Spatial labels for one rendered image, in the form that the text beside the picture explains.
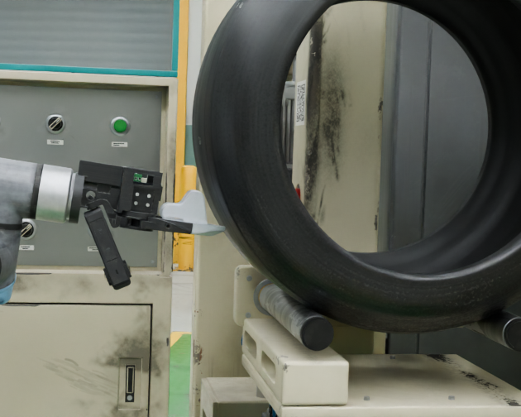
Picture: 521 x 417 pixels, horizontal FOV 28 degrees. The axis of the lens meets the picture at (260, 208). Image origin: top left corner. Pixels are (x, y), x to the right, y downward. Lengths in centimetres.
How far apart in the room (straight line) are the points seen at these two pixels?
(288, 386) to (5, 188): 45
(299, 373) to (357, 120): 53
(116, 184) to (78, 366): 65
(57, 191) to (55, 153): 61
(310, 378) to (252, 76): 40
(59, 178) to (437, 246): 62
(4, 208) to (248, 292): 47
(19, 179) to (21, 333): 63
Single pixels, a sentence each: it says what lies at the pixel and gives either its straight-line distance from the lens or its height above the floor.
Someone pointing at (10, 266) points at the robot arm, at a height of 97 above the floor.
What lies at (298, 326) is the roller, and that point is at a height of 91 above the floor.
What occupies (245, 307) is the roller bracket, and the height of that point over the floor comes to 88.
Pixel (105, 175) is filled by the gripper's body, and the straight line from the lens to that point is 141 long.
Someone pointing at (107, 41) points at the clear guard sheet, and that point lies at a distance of 198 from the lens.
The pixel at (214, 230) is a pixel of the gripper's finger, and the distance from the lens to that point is 142.
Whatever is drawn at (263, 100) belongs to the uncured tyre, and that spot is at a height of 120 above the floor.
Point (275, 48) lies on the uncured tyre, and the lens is 133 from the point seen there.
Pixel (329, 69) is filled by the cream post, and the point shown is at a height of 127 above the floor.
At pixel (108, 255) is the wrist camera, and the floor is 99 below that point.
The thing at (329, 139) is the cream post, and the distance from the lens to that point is 172.
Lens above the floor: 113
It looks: 3 degrees down
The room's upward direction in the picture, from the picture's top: 2 degrees clockwise
